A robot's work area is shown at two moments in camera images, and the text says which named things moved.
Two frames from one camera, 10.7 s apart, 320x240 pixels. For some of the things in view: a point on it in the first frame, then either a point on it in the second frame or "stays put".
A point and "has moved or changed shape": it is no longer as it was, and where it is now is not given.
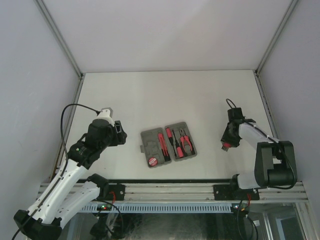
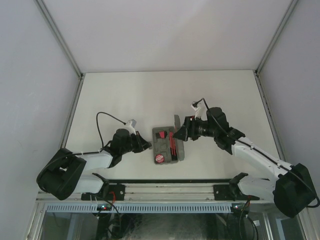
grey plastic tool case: (162, 145) has moved or changed shape
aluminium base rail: (186, 192) stays put
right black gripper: (225, 138) → (187, 130)
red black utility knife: (166, 156) → (173, 151)
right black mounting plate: (233, 192) stays put
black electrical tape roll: (152, 161) → (159, 158)
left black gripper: (119, 137) → (142, 145)
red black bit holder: (225, 146) has moved or changed shape
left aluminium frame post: (81, 76) stays put
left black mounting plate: (116, 192) stays put
